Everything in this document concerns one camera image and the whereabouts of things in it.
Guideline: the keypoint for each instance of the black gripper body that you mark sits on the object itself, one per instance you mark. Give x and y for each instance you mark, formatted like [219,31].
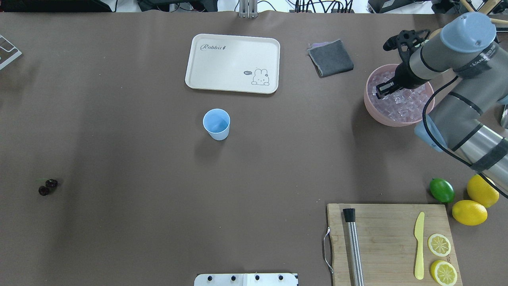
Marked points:
[404,76]

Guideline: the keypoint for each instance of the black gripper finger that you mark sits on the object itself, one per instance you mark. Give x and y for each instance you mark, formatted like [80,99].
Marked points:
[381,93]
[386,85]

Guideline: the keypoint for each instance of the dark cherries pair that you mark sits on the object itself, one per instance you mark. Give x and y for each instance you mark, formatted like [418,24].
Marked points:
[49,185]

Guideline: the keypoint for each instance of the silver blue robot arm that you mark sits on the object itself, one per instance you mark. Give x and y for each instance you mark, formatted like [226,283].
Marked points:
[467,47]

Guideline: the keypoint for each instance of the pile of clear ice cubes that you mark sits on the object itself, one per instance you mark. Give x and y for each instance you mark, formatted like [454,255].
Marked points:
[401,104]

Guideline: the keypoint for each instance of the light blue plastic cup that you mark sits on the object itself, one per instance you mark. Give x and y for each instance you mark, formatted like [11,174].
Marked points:
[217,123]

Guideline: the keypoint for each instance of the pink bowl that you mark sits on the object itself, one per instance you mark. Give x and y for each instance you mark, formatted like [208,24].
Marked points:
[377,109]

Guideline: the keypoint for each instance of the grey folded cloth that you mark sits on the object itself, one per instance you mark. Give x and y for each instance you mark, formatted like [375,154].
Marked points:
[330,58]

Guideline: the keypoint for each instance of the wooden glass drying stand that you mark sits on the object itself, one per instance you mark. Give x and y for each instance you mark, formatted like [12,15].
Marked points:
[487,7]

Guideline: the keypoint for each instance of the green lime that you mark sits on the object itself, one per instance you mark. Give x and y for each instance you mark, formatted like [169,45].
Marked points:
[441,190]

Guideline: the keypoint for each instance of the steel muddler black tip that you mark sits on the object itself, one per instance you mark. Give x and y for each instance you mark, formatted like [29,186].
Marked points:
[357,272]

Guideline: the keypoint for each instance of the cream rabbit tray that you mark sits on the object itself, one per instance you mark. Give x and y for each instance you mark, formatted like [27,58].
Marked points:
[233,63]

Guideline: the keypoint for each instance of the yellow lemon outer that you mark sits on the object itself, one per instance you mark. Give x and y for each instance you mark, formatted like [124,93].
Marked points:
[481,191]

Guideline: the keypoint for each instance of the yellow plastic knife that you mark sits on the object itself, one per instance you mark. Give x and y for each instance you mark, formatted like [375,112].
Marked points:
[419,257]

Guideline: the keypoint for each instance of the yellow lemon near board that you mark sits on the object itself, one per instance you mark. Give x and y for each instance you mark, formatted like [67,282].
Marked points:
[469,213]

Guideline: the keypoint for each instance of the wooden cutting board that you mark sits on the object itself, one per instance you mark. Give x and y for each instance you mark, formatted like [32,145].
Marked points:
[386,241]

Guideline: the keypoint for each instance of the lower lemon slice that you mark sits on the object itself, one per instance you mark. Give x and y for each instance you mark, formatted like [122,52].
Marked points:
[439,245]

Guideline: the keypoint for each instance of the lemon slice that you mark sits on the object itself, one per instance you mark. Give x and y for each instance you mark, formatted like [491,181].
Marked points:
[439,245]
[444,273]

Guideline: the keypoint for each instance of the upper lemon slice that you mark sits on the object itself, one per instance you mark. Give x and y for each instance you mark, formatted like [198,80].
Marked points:
[444,273]

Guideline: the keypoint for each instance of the white bottle rack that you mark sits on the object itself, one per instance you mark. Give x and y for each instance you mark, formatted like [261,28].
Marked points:
[8,52]

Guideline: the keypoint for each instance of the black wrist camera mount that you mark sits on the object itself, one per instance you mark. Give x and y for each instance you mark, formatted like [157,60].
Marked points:
[407,42]

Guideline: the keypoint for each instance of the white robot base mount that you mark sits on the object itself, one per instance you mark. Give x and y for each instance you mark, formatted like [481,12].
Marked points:
[247,279]

